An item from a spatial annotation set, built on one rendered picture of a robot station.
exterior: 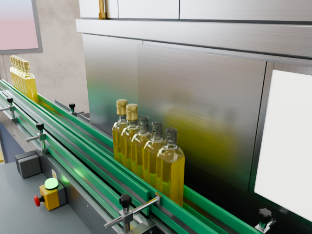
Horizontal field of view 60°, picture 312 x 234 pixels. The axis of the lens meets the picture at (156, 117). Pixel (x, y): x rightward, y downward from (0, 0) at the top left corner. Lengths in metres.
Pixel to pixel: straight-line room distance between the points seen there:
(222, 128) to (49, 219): 0.67
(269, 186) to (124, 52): 0.69
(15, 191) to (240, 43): 1.01
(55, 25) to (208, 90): 3.18
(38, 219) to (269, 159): 0.78
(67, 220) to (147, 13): 0.75
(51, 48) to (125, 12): 2.79
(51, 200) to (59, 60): 2.89
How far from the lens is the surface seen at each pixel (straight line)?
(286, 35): 0.62
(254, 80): 0.65
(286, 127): 0.65
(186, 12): 0.81
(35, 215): 1.10
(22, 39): 3.74
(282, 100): 0.63
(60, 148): 1.04
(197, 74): 0.75
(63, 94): 3.90
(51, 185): 1.06
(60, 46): 3.79
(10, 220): 1.11
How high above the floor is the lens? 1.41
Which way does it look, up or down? 21 degrees down
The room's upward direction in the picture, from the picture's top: straight up
